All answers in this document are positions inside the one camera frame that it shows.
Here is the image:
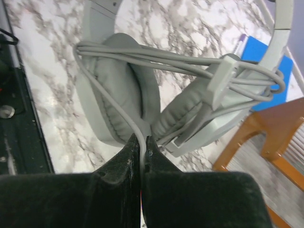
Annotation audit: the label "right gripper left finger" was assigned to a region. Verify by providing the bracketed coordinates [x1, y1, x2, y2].
[0, 136, 141, 228]

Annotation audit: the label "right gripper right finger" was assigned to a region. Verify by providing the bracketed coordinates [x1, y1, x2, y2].
[142, 137, 272, 228]

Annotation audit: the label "grey white headphones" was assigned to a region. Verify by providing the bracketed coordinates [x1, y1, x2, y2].
[73, 0, 294, 157]

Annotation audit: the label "grey headphone cable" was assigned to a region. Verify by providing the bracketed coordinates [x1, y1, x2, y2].
[73, 40, 285, 171]

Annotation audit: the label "wooden three-tier rack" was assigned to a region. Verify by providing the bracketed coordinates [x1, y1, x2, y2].
[212, 98, 304, 228]

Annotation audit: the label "blue notebook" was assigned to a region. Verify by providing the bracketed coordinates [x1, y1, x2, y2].
[239, 35, 294, 112]

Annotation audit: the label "white purple pen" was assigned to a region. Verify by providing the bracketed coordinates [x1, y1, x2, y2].
[233, 34, 248, 57]

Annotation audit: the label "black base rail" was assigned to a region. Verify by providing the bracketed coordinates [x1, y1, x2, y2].
[0, 1, 54, 175]

